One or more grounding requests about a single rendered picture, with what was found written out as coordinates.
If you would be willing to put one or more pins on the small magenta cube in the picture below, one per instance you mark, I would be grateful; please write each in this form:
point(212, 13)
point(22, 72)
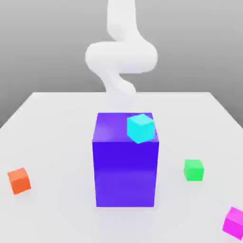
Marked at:
point(233, 223)

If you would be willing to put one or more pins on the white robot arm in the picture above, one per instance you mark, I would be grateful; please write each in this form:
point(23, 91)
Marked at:
point(121, 57)

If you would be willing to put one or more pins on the large purple box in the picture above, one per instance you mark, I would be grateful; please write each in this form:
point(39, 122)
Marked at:
point(124, 170)

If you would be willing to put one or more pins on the small green cube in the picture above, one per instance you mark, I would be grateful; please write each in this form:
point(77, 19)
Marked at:
point(193, 170)

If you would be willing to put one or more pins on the small orange cube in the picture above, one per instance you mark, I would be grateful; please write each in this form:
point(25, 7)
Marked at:
point(19, 181)

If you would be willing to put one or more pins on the small cyan cube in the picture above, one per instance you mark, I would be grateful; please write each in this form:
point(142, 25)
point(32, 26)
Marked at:
point(140, 129)

